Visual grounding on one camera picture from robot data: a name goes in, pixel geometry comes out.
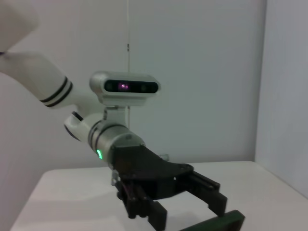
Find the green glasses case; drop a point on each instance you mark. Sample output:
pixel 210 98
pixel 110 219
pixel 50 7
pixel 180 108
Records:
pixel 223 222

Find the small clear left gripper knob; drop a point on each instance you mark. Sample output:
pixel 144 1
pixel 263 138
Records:
pixel 164 157

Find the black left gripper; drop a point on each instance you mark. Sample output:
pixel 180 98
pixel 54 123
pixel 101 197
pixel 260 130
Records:
pixel 149 173

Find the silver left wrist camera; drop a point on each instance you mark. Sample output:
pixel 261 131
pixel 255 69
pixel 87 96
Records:
pixel 125 86

